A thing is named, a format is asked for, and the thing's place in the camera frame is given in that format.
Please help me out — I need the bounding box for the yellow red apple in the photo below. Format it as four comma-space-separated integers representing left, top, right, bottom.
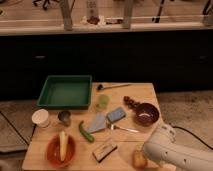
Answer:
133, 151, 148, 169

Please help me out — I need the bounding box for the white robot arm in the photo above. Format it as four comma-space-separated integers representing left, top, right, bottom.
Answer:
142, 124, 213, 171

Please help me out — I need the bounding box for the green plastic cup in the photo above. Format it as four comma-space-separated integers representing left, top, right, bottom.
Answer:
97, 94, 109, 109

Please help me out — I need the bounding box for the small metal cup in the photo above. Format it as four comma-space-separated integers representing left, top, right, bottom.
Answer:
58, 110, 71, 126

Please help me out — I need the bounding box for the white paper cup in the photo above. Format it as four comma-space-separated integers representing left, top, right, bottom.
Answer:
32, 109, 50, 128

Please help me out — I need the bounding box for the blue sponge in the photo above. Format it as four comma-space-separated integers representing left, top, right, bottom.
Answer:
106, 107, 126, 123

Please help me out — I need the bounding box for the bunch of red grapes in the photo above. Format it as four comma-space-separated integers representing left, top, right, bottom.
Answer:
123, 96, 140, 109

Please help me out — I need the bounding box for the grey folded cloth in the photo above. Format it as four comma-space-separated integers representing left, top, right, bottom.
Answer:
87, 113, 106, 133

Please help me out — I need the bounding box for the metal fork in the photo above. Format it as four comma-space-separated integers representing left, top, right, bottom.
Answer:
107, 124, 139, 133

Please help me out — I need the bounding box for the green plastic tray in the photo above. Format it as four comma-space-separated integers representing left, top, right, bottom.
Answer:
37, 75, 92, 109

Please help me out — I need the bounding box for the dark purple bowl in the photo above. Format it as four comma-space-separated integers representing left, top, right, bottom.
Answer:
135, 103, 160, 127

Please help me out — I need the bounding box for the green chili pepper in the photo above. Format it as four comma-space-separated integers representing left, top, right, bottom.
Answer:
78, 121, 95, 143

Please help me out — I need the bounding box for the orange bowl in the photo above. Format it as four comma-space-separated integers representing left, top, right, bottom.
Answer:
45, 135, 76, 168

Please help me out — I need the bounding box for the black floor cable left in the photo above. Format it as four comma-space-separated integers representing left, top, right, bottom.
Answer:
0, 111, 37, 147

